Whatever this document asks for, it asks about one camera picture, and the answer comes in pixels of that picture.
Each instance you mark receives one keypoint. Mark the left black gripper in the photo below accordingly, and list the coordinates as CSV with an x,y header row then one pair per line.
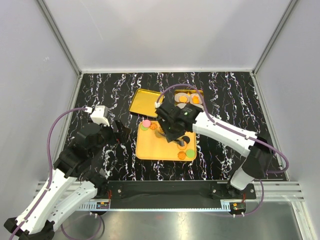
x,y
122,136

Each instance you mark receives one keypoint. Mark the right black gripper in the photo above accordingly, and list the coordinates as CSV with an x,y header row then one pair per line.
x,y
169,136

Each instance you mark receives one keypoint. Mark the round dotted biscuit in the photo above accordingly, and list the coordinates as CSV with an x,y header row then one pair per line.
x,y
183,99

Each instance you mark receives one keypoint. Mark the gold tin lid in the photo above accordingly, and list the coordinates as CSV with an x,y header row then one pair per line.
x,y
143,102

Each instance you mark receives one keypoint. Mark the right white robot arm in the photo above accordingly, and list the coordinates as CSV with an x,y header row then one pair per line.
x,y
257,151

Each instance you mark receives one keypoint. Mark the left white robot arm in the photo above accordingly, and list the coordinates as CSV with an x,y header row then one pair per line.
x,y
70,183

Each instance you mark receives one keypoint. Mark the orange swirl cookie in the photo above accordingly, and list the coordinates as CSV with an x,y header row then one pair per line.
x,y
153,126
181,155

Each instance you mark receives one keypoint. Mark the green round cookie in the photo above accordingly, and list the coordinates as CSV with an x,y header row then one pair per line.
x,y
190,153
143,128

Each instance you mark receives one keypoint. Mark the white paper cup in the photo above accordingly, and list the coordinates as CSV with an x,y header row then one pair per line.
x,y
195,94
176,97

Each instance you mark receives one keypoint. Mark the gold cookie tin box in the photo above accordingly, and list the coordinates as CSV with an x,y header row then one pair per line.
x,y
181,105

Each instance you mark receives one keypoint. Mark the pink round cookie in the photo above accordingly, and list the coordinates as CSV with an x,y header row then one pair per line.
x,y
146,123

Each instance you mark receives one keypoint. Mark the yellow plastic tray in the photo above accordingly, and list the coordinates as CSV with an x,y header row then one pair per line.
x,y
150,147

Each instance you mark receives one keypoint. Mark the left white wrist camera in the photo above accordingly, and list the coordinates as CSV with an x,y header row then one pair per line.
x,y
98,114

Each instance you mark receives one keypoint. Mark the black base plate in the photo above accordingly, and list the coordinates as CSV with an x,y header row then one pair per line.
x,y
218,189

